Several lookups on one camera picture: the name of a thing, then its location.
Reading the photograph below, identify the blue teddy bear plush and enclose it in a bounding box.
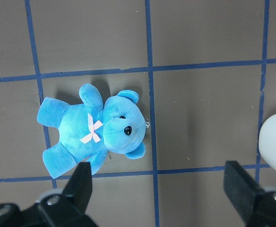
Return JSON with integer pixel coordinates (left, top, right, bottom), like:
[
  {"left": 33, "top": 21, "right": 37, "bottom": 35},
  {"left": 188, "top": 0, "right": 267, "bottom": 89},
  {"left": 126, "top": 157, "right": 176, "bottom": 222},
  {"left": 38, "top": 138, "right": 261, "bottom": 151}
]
[{"left": 36, "top": 84, "right": 147, "bottom": 178}]

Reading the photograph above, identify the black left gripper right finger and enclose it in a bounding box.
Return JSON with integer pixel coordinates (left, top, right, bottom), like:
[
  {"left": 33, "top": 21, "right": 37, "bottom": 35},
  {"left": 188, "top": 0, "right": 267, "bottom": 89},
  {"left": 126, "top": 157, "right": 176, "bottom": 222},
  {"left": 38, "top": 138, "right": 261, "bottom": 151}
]
[{"left": 223, "top": 161, "right": 276, "bottom": 227}]

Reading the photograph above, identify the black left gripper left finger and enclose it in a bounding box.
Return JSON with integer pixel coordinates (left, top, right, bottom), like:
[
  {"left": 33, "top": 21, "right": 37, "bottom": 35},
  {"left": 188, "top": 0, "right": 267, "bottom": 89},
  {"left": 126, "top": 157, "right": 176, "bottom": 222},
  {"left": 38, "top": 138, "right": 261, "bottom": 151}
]
[{"left": 0, "top": 162, "right": 97, "bottom": 227}]

